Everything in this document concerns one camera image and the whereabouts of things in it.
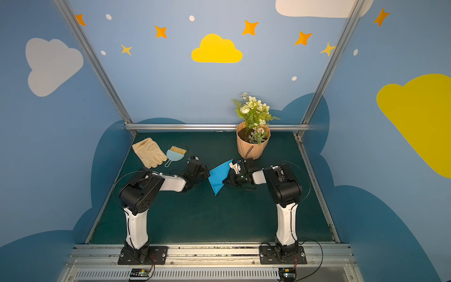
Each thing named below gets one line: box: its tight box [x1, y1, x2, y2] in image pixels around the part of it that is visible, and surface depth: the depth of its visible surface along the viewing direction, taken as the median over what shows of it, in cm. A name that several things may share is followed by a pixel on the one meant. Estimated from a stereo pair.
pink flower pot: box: [236, 121, 271, 161], surface depth 100 cm
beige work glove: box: [131, 137, 168, 170], surface depth 113 cm
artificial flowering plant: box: [232, 92, 281, 146], surface depth 95 cm
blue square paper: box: [207, 158, 234, 197], surface depth 101 cm
